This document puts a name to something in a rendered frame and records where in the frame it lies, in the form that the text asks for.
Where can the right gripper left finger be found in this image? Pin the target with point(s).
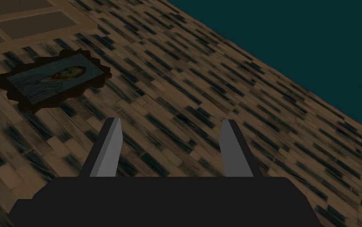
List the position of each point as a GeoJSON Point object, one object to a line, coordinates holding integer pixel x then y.
{"type": "Point", "coordinates": [107, 151]}

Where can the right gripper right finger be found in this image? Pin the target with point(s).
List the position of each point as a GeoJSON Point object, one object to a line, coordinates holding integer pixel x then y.
{"type": "Point", "coordinates": [236, 151]}

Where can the framed portrait painting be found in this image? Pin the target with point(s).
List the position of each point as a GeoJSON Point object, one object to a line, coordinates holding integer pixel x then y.
{"type": "Point", "coordinates": [54, 78]}

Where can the brown panelled door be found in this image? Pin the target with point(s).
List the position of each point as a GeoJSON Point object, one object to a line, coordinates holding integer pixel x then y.
{"type": "Point", "coordinates": [26, 22]}

